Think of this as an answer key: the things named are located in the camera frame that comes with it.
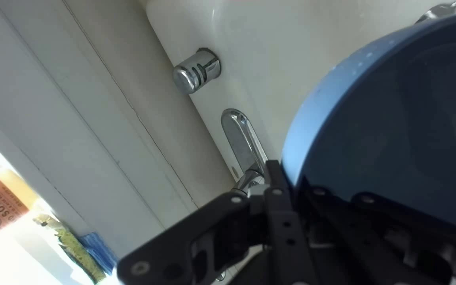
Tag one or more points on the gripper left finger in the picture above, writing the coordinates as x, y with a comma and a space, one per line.
216, 221

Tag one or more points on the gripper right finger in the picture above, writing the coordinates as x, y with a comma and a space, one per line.
370, 237

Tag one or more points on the blue bowl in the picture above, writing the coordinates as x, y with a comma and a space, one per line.
390, 118

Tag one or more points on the chrome tap lever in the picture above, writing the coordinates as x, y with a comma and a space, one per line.
240, 138

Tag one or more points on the blue cloth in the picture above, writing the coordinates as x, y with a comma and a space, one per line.
99, 249

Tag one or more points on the yellow green sponge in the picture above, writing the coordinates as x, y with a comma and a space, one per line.
73, 245

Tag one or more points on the chrome round knob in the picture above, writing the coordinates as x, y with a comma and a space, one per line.
194, 72

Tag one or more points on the white ceramic sink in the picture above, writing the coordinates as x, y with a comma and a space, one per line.
275, 59

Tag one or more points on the silver metal utensil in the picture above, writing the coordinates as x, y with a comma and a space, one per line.
437, 11

